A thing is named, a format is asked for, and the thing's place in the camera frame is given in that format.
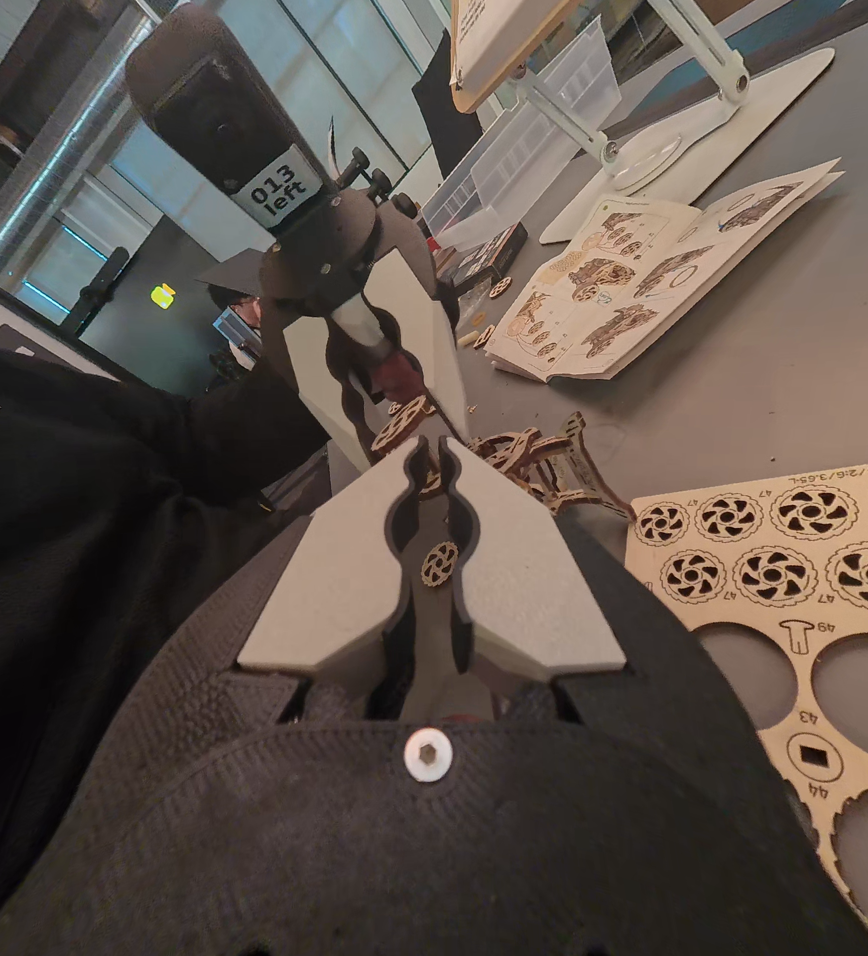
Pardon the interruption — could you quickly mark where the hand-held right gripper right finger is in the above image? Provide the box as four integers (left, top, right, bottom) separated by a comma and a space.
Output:
437, 435, 627, 711

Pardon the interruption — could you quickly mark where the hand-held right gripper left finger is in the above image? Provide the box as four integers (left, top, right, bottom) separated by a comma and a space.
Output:
237, 437, 429, 719

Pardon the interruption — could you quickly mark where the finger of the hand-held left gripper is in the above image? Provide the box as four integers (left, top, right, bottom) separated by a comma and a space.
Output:
363, 248, 474, 442
283, 314, 376, 477

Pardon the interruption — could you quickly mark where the wooden buggy model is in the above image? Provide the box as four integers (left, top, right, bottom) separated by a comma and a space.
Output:
370, 396, 638, 524

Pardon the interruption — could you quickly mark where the paper instruction booklet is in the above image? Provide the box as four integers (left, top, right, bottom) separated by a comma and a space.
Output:
486, 158, 846, 383

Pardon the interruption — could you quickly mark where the wooden parts sheet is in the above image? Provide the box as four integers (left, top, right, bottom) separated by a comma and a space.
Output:
624, 456, 868, 927

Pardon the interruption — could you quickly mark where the person's left forearm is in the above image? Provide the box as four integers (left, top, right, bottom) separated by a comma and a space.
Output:
180, 358, 334, 509

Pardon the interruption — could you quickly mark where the person's left hand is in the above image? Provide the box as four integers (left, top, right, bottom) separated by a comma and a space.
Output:
370, 350, 426, 408

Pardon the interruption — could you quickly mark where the black cardboard box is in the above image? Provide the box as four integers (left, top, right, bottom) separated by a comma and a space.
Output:
434, 223, 530, 288

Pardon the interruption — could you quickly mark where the rack of black dumbbells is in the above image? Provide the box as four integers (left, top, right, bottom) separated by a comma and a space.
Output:
338, 147, 418, 219

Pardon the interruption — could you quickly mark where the translucent plastic container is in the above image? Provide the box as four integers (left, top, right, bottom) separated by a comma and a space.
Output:
419, 16, 623, 233

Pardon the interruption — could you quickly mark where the open printed book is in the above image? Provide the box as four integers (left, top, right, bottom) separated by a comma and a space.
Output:
452, 0, 550, 76

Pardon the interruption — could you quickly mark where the silver ventilation duct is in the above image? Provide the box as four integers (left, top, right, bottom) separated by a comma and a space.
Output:
0, 7, 162, 281

